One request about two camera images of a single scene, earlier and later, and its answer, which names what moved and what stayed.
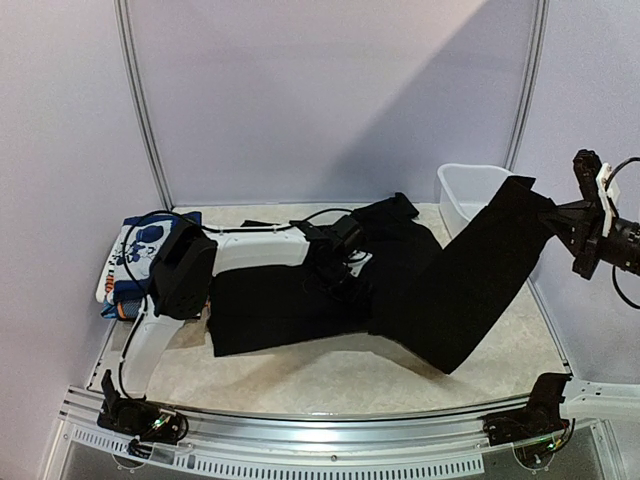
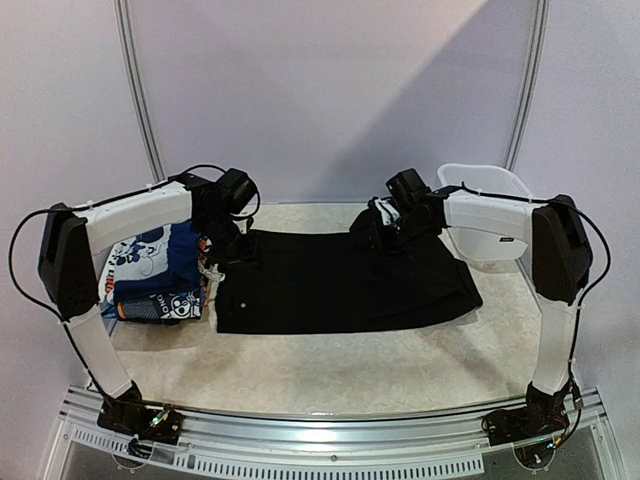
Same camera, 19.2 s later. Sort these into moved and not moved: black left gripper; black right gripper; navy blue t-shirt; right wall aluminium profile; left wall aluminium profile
Moved: black left gripper; black right gripper
Not moved: navy blue t-shirt; right wall aluminium profile; left wall aluminium profile
